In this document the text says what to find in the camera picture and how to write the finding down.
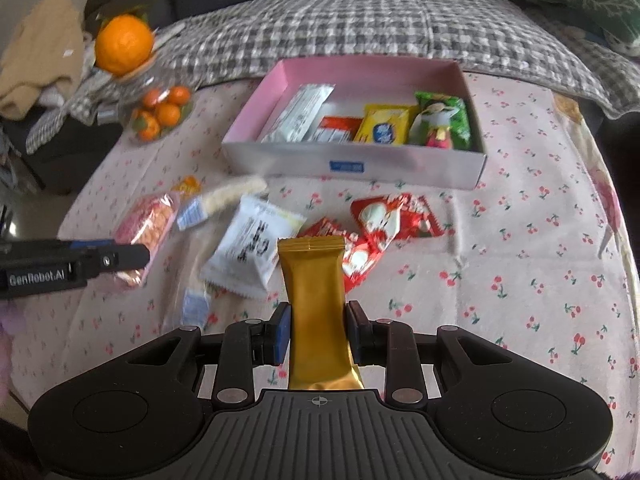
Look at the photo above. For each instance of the large orange jar lid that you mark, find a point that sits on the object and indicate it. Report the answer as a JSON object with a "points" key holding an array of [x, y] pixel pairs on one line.
{"points": [[123, 44]]}

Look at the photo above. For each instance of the red white candy packet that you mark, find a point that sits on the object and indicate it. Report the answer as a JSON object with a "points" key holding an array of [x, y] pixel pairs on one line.
{"points": [[385, 218]]}

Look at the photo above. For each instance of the glass jar of mandarins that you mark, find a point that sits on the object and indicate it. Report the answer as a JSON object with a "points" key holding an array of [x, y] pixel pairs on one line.
{"points": [[153, 105]]}

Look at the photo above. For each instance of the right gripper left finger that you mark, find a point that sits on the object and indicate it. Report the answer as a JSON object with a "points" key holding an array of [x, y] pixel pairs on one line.
{"points": [[248, 344]]}

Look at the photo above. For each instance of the white black-text snack packet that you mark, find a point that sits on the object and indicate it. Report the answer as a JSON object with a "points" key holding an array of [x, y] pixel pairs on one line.
{"points": [[247, 254]]}

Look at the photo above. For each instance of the pink snack packet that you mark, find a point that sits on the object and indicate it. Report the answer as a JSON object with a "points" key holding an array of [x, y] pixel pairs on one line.
{"points": [[147, 222]]}

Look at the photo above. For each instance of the white rice cracker packet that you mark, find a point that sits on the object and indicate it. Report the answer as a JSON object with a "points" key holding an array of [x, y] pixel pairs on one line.
{"points": [[222, 196]]}

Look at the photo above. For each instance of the orange white small packet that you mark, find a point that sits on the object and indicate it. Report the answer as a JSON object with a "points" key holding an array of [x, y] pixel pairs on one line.
{"points": [[187, 187]]}

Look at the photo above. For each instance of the gold foil snack bar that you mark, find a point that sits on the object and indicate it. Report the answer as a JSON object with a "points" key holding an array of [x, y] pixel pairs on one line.
{"points": [[320, 357]]}

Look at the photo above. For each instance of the silver white snack packet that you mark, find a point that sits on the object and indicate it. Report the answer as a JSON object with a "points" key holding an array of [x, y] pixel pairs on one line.
{"points": [[296, 118]]}

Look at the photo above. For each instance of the green cartoon snack packet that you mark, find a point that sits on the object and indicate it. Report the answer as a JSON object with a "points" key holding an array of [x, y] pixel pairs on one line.
{"points": [[441, 122]]}

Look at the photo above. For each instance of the pink white cardboard box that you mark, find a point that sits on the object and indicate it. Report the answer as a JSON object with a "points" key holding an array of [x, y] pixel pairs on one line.
{"points": [[356, 82]]}

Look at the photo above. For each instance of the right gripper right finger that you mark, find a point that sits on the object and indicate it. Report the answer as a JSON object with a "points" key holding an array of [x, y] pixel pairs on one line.
{"points": [[388, 344]]}

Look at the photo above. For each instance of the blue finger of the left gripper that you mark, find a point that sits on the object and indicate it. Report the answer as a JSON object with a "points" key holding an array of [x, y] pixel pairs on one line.
{"points": [[91, 244]]}

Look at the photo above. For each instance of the yellow chip snack packet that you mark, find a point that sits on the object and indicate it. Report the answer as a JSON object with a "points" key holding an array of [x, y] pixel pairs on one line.
{"points": [[386, 124]]}

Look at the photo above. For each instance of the beige folded cloth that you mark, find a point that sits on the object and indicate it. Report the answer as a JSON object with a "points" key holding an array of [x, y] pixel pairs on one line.
{"points": [[44, 59]]}

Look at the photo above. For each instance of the cherry print tablecloth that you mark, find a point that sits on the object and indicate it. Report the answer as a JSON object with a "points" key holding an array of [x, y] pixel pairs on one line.
{"points": [[532, 259]]}

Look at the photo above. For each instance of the grey checked sofa blanket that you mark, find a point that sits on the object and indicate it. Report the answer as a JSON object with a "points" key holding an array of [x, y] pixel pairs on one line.
{"points": [[493, 37]]}

